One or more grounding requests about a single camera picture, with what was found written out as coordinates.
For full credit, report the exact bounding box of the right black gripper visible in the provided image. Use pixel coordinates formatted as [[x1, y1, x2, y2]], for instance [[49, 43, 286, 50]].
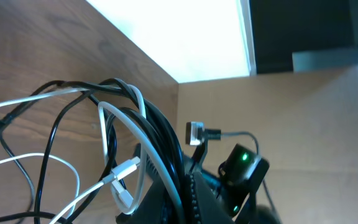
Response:
[[135, 146, 270, 224]]

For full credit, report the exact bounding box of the black usb cable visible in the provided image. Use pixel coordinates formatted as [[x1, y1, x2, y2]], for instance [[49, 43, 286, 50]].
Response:
[[0, 78, 186, 224]]

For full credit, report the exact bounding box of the white usb cable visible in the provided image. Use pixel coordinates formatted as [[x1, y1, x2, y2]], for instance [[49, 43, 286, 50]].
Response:
[[0, 83, 186, 224]]

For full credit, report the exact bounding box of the cardboard panel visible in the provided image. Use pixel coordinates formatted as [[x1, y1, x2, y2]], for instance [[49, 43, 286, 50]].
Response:
[[177, 67, 358, 223]]

